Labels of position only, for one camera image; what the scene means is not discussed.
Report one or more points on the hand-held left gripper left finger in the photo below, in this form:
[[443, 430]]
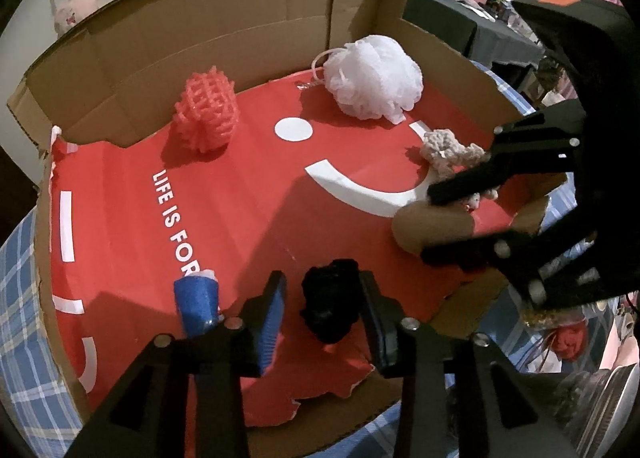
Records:
[[272, 318]]

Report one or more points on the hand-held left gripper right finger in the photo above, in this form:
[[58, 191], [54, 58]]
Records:
[[375, 333]]

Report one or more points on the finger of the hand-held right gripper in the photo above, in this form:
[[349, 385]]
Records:
[[470, 180], [475, 253]]

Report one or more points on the beige crochet piece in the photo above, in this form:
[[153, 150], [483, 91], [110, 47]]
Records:
[[445, 150]]

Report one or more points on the round brown sponge pad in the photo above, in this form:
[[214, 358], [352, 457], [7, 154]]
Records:
[[430, 228]]

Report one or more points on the black knitted cloth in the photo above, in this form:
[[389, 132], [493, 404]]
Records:
[[327, 298]]

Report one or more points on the red yarn ball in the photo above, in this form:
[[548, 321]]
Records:
[[570, 340]]

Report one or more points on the white mesh bath pouf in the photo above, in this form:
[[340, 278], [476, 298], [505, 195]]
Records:
[[375, 78]]

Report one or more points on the cardboard box with red lining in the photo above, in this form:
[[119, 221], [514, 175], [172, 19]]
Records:
[[225, 178]]

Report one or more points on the coral mesh bath sponge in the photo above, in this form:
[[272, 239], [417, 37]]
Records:
[[205, 110]]

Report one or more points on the small glass jar golden contents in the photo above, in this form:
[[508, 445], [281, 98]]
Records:
[[540, 319]]

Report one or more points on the table with black cloth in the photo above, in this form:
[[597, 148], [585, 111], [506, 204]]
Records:
[[450, 18]]

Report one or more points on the large glass jar dark contents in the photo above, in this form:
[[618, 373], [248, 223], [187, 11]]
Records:
[[600, 403]]

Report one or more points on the pale pink plush toy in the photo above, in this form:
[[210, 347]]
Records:
[[75, 5]]

